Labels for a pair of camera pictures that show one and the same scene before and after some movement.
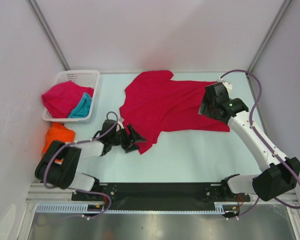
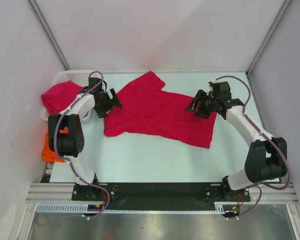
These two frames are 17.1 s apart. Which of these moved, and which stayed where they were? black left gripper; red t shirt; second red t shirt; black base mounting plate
Moved: black left gripper; red t shirt
Stayed: second red t shirt; black base mounting plate
